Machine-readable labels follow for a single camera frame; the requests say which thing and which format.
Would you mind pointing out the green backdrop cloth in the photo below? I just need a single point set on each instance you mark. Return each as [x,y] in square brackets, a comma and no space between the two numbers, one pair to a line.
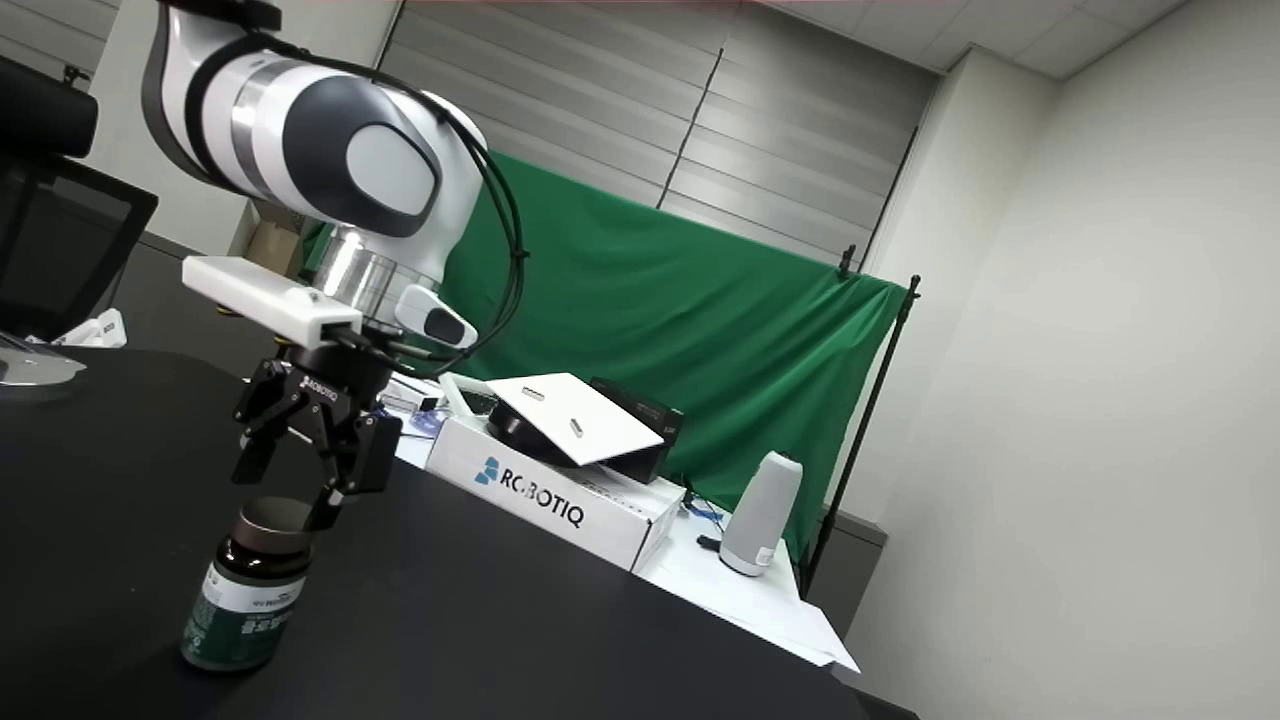
[667,306]

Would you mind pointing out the black monitor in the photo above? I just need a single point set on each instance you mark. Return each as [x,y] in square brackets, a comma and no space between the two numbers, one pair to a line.
[64,247]

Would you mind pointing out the black backdrop stand pole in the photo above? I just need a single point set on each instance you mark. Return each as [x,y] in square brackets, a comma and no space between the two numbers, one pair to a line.
[864,412]

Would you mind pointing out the grey window blinds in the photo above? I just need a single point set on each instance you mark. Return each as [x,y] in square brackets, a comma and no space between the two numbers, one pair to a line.
[695,121]

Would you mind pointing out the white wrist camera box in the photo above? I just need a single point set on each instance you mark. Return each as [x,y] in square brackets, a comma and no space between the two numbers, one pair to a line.
[261,299]

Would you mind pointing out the dark glass bottle green label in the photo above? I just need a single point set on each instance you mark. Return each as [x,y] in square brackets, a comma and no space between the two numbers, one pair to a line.
[245,603]

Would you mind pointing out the white table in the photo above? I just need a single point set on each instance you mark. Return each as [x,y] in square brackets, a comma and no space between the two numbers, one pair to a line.
[745,603]

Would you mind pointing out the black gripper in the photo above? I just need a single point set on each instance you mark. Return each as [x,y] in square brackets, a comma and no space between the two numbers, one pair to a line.
[335,366]

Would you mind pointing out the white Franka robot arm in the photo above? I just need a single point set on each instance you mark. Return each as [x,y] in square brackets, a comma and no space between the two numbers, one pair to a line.
[307,133]

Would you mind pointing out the white upright speaker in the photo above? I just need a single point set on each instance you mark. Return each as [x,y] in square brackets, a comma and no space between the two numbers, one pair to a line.
[761,514]

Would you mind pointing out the white Robotiq cardboard box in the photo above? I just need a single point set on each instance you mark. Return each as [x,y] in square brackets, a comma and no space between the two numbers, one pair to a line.
[546,506]

